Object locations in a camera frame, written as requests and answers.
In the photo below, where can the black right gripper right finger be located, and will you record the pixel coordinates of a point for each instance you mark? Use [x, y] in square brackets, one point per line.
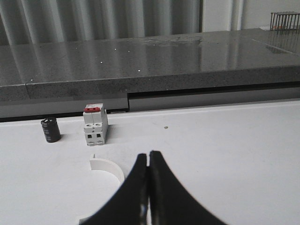
[170, 202]

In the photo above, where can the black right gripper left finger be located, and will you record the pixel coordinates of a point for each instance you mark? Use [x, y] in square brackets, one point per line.
[129, 205]

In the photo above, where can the white half pipe clamp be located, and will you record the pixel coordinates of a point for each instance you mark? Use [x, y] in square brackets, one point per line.
[111, 167]

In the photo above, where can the black cylindrical capacitor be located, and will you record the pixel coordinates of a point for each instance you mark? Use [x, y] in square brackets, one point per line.
[51, 129]

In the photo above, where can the grey stone countertop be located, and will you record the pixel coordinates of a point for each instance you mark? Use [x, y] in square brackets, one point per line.
[149, 64]

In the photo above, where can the grey pleated curtain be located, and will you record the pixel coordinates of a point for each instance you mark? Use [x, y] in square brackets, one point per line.
[45, 21]

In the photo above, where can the white circuit breaker red switch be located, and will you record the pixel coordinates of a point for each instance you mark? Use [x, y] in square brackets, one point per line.
[95, 124]

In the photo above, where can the dark wire rack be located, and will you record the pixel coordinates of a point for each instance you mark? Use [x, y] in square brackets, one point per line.
[287, 20]

